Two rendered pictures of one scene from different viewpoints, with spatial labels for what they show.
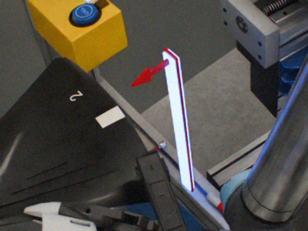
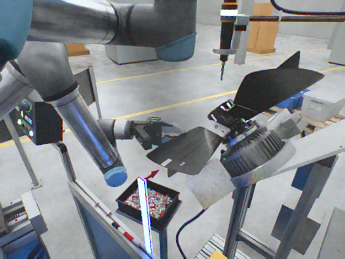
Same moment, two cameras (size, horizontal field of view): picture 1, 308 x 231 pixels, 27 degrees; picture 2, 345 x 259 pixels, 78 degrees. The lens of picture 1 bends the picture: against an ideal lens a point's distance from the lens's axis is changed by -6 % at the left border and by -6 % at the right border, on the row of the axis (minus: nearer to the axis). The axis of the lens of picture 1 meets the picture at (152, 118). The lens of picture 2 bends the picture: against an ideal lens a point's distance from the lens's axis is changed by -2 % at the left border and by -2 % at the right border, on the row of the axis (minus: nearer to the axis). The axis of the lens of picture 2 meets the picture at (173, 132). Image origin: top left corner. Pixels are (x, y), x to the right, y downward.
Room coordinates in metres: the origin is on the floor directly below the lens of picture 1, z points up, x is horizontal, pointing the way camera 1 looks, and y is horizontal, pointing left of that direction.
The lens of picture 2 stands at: (0.97, -0.09, 1.58)
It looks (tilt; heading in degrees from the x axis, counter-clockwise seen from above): 31 degrees down; 162
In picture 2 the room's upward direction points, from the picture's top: straight up
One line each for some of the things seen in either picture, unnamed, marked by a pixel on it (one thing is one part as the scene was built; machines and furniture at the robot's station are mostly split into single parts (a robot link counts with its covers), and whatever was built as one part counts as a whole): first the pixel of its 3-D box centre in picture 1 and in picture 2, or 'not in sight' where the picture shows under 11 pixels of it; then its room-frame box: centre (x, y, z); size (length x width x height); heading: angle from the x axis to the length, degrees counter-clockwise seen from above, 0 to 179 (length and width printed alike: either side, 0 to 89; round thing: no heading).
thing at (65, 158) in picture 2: not in sight; (66, 163); (0.09, -0.31, 0.96); 0.03 x 0.03 x 0.20; 30
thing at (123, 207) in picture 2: not in sight; (148, 201); (0.32, 0.01, 0.85); 0.22 x 0.17 x 0.07; 43
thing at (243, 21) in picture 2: not in sight; (230, 34); (0.38, 0.27, 1.50); 0.09 x 0.07 x 0.10; 65
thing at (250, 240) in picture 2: not in sight; (255, 243); (0.50, 0.49, 0.56); 0.19 x 0.04 x 0.04; 30
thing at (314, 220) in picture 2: not in sight; (296, 223); (0.55, 0.63, 0.73); 0.15 x 0.09 x 0.22; 30
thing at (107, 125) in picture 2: not in sight; (103, 129); (0.23, -0.12, 1.17); 0.11 x 0.08 x 0.09; 66
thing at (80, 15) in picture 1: (85, 14); not in sight; (0.77, 0.08, 1.08); 0.04 x 0.04 x 0.02
